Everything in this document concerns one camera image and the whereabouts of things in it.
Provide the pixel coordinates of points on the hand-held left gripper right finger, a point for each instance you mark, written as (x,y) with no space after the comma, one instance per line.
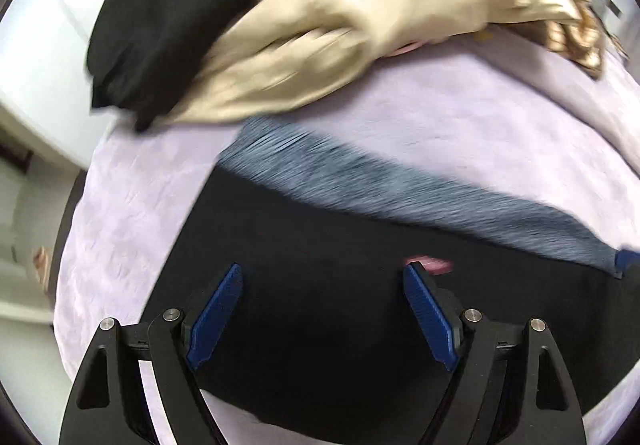
(430,320)

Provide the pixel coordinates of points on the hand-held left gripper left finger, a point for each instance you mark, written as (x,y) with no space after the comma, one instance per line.
(215,320)

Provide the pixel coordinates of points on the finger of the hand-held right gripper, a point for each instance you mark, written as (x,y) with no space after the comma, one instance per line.
(627,261)

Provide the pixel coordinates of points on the black pants with grey waistband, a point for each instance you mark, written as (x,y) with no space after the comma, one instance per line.
(320,265)

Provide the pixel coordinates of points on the lavender embossed blanket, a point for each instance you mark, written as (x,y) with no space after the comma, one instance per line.
(425,115)

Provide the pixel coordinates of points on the striped tan cloth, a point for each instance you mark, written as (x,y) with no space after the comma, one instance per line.
(580,40)

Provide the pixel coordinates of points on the white wardrobe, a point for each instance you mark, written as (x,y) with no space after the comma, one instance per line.
(65,75)

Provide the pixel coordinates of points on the black garment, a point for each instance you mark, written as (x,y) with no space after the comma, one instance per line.
(165,15)

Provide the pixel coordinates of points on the beige jacket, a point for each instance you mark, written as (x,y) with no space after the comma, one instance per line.
(350,10)

